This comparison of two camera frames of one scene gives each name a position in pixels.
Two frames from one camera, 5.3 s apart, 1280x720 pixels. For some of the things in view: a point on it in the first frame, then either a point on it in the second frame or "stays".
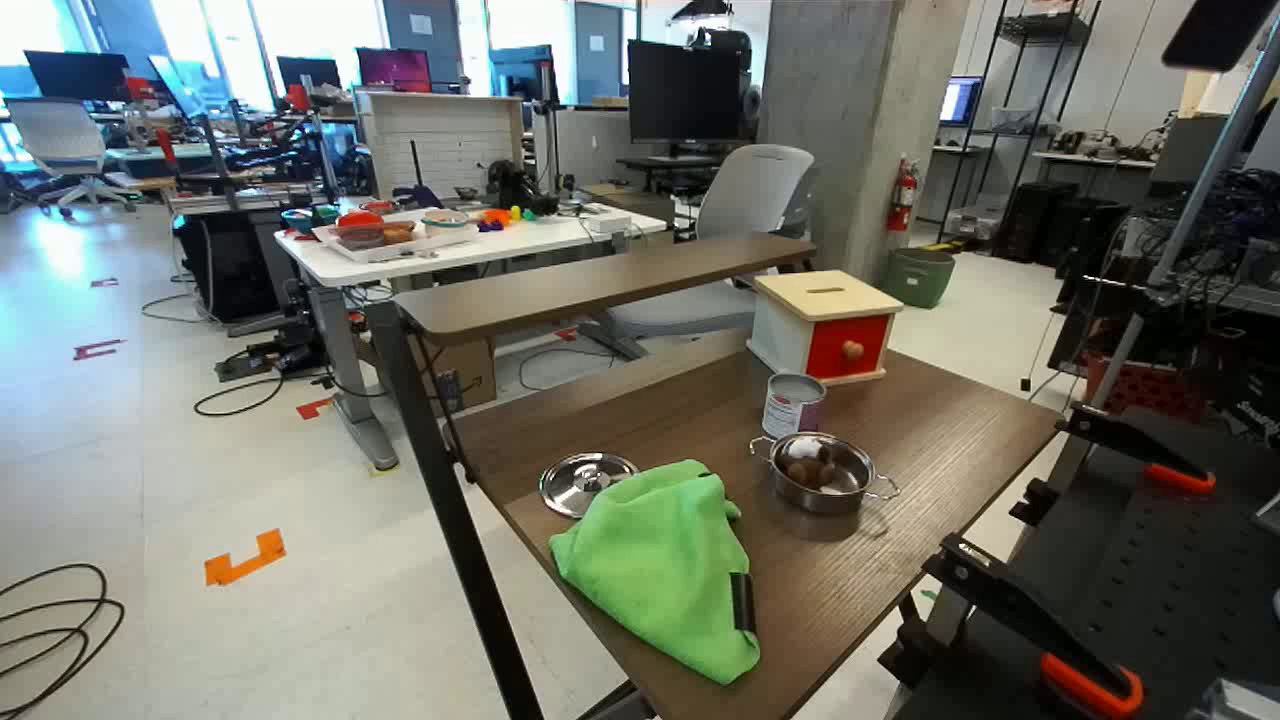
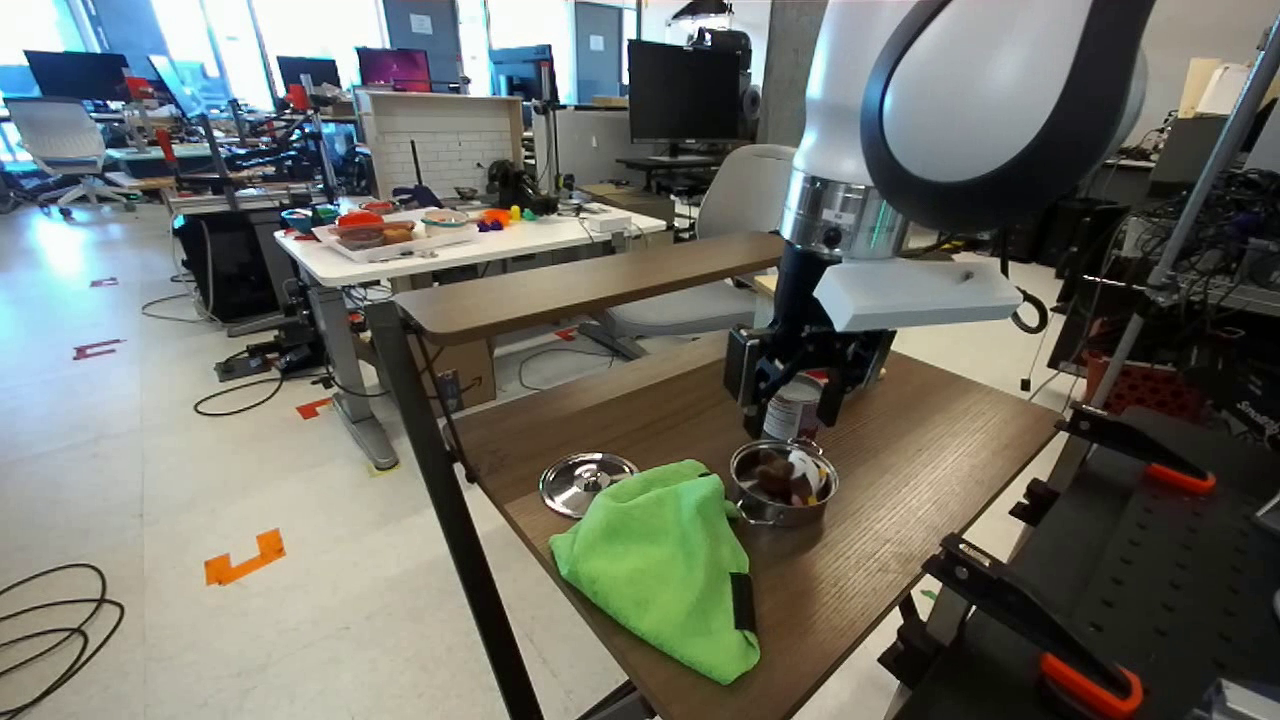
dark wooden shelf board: (461, 302) stays
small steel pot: (817, 481) -> (782, 494)
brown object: (808, 469) -> (782, 481)
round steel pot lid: (577, 479) stays
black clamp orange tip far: (1140, 442) stays
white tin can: (790, 405) stays
